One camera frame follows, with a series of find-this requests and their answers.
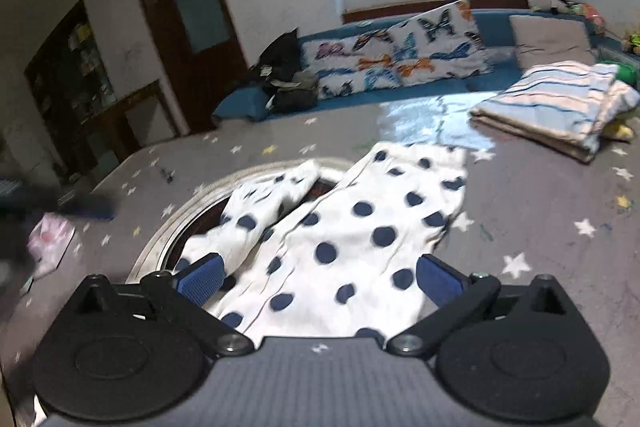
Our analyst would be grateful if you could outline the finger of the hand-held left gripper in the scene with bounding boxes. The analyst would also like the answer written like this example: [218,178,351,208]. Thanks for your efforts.
[42,197,117,224]

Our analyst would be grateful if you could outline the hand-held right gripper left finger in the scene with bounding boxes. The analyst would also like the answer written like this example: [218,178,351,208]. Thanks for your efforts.
[70,252,255,356]

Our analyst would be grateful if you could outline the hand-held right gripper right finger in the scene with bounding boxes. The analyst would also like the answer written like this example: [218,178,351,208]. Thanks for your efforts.
[387,253,572,356]

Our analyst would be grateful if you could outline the white navy polka dot cloth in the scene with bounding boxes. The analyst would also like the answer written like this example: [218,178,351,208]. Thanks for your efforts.
[172,142,471,340]

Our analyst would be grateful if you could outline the pink packet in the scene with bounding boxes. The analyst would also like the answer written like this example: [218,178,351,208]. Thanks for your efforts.
[26,213,77,280]

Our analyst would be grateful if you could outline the grey star tablecloth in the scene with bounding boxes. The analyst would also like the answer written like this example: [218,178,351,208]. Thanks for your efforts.
[0,99,640,427]

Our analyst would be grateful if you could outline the dark wooden bookshelf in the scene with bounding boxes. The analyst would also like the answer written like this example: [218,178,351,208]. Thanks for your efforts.
[24,0,122,180]

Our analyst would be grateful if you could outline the round black table stove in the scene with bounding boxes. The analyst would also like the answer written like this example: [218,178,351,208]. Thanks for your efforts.
[159,167,351,269]

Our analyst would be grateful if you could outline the grey green bag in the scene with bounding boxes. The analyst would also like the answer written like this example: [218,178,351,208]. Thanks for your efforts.
[266,73,321,114]

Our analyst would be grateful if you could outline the striped folded blanket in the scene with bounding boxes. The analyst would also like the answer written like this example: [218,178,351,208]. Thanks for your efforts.
[470,61,640,164]

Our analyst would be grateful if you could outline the blue sofa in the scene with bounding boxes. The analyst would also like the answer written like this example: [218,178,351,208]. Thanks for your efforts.
[212,7,640,124]

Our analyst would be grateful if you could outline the brown wooden door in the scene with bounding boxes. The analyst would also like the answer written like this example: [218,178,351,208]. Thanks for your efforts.
[127,0,252,134]

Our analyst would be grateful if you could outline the butterfly print pillow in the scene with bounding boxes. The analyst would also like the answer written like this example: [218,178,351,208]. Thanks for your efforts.
[387,0,494,88]
[300,29,407,101]

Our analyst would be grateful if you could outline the black bag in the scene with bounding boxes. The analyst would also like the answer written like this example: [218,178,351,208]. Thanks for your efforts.
[248,31,302,84]

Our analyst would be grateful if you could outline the yellow plush toy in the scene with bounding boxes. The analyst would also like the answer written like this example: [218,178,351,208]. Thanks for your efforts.
[601,114,640,142]

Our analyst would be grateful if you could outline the grey pillow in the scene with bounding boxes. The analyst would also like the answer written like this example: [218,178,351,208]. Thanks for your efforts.
[509,14,599,71]

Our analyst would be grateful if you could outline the colourful plush toys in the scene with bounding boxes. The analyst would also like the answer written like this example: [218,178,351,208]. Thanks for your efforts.
[569,1,640,54]

